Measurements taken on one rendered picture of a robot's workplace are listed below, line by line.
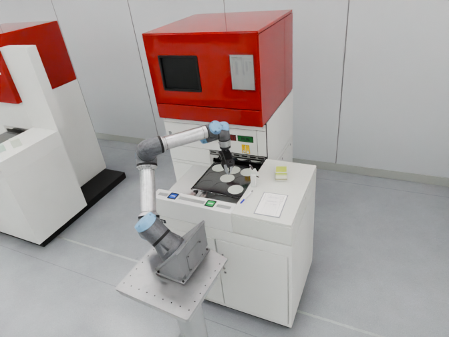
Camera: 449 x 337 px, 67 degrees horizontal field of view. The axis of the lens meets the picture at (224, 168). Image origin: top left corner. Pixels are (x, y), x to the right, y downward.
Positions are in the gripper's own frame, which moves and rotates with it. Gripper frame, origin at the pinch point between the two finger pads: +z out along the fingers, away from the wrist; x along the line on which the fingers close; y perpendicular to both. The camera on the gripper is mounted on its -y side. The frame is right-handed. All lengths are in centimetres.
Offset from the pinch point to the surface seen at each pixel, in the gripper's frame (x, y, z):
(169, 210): 43.7, -9.2, 9.0
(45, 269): 157, 74, 97
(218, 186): 8.2, -0.6, 7.3
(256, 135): -25.9, 11.8, -16.4
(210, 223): 22.8, -28.8, 12.2
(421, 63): -200, 52, -26
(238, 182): -5.1, -2.1, 7.3
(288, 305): -12, -61, 66
